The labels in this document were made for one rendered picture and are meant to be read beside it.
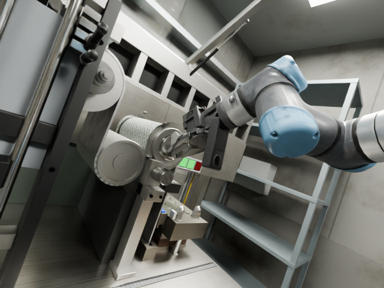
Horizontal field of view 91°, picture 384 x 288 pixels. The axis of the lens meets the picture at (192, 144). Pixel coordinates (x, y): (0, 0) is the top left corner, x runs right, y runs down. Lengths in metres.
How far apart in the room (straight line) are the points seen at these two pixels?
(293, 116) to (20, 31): 0.38
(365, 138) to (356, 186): 2.12
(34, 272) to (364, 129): 0.68
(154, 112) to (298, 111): 0.69
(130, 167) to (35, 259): 0.30
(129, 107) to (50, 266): 0.57
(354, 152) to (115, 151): 0.47
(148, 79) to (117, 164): 0.56
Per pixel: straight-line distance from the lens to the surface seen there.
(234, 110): 0.40
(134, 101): 0.85
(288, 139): 0.30
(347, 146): 0.38
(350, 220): 2.47
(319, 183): 1.79
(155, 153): 0.54
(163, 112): 0.92
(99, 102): 0.48
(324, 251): 2.52
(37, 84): 0.34
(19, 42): 0.36
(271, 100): 0.33
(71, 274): 0.60
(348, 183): 2.49
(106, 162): 0.50
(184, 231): 0.69
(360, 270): 2.50
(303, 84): 0.40
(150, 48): 0.91
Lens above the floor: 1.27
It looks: 2 degrees up
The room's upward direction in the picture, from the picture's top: 20 degrees clockwise
